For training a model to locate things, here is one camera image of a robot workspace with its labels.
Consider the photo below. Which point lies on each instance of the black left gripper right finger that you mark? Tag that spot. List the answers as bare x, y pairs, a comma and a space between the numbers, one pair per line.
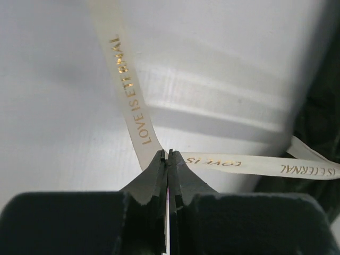
203, 221

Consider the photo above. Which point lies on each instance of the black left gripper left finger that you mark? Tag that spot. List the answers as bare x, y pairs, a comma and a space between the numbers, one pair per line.
129, 221

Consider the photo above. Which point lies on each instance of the cream printed ribbon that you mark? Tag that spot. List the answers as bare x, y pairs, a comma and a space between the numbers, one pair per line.
305, 163

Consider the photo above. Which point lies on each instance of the black wrapping paper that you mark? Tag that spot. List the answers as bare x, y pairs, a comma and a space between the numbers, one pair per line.
317, 123

